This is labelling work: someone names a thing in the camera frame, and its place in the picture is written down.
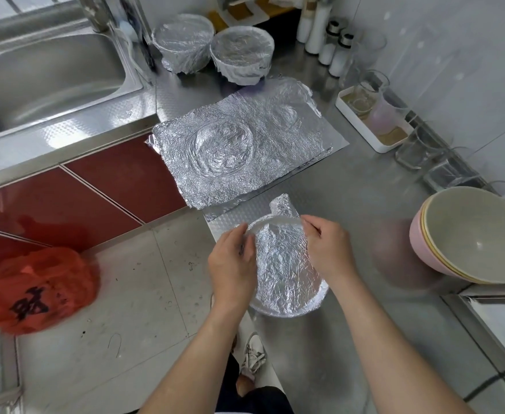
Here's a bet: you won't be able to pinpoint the person's right hand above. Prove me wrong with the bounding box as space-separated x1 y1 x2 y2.
300 214 359 285

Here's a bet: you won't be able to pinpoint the person's left hand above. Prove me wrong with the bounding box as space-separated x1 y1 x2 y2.
206 222 259 314

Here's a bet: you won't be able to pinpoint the foil-wrapped bowl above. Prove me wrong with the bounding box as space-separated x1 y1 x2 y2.
244 194 330 318

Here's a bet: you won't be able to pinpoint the stack of aluminium foil sheets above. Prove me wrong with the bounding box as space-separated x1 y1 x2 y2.
146 77 350 210

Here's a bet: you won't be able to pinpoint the stack of coloured bowls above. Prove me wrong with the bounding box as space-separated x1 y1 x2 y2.
422 186 505 285

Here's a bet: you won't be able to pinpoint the foil-covered bowl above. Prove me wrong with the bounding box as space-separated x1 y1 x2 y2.
151 13 216 75
209 25 276 87

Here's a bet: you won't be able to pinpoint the person's left forearm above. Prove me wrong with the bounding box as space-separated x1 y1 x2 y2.
139 301 249 414

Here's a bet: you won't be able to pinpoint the person's right forearm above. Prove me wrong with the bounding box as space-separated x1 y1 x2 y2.
330 271 473 414

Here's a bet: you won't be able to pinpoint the person's right white shoe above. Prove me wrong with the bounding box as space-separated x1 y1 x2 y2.
239 332 268 380

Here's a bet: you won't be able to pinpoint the person's dark trousers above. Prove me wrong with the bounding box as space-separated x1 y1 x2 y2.
213 353 295 414

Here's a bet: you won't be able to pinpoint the white rectangular tray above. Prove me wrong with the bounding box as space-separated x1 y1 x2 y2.
335 86 415 154

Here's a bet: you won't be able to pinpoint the red kitchen cabinet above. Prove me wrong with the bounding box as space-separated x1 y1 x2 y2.
0 133 187 273

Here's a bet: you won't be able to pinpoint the pink translucent cup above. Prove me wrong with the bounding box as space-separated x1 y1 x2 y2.
369 90 409 136

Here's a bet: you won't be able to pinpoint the white shaker with black lid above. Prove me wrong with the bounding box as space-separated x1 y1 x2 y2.
328 30 354 78
318 20 340 67

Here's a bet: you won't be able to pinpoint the red plastic bag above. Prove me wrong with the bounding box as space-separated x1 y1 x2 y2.
0 247 100 335

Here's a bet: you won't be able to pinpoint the tall white steel-capped bottle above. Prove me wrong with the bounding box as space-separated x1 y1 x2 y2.
305 0 333 55

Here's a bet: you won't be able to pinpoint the small white tan-capped bottle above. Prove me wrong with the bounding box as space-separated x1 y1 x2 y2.
296 0 316 44

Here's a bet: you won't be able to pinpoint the white corner shelf rack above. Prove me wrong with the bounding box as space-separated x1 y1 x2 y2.
218 0 297 26

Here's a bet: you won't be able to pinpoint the white dish brush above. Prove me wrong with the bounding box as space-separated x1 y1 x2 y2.
118 21 141 44

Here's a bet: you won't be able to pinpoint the stainless steel sink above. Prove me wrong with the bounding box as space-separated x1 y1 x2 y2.
0 25 159 195

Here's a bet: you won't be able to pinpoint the steel faucet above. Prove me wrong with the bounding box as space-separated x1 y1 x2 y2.
75 0 116 33

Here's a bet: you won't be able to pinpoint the black cable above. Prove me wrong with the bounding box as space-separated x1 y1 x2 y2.
464 358 505 402

